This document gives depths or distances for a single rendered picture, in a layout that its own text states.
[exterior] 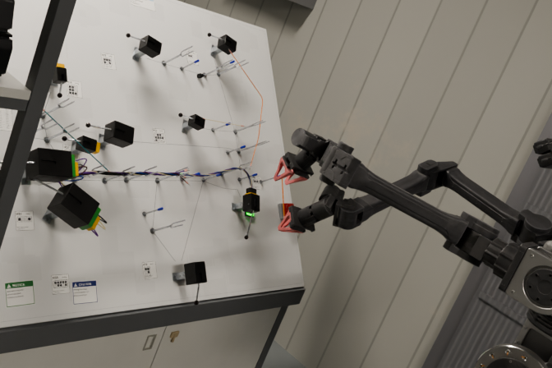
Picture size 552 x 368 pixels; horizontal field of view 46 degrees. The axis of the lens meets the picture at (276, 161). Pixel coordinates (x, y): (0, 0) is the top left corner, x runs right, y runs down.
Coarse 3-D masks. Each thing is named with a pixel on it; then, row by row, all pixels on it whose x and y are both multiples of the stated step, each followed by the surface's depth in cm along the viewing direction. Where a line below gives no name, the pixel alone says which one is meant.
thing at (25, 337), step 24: (120, 312) 180; (144, 312) 185; (168, 312) 192; (192, 312) 200; (216, 312) 209; (240, 312) 218; (0, 336) 153; (24, 336) 158; (48, 336) 164; (72, 336) 170; (96, 336) 176
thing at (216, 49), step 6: (222, 36) 229; (228, 36) 229; (222, 42) 228; (228, 42) 228; (234, 42) 230; (216, 48) 232; (222, 48) 229; (228, 48) 229; (234, 48) 229; (210, 54) 233; (228, 54) 232
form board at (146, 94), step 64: (128, 0) 209; (64, 64) 185; (128, 64) 203; (192, 64) 225; (256, 64) 252; (192, 128) 217; (256, 128) 242; (128, 192) 191; (192, 192) 210; (256, 192) 234; (0, 256) 158; (64, 256) 171; (128, 256) 186; (192, 256) 204; (256, 256) 226; (0, 320) 154
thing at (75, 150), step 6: (66, 138) 173; (78, 138) 176; (84, 138) 175; (90, 138) 177; (72, 144) 180; (78, 144) 176; (84, 144) 175; (90, 144) 176; (96, 144) 178; (72, 150) 179; (78, 150) 179; (84, 150) 177; (90, 150) 177
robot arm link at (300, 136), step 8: (296, 136) 200; (304, 136) 197; (312, 136) 200; (296, 144) 199; (304, 144) 197; (312, 144) 198; (320, 144) 200; (328, 144) 201; (336, 144) 198; (312, 152) 200; (320, 152) 201
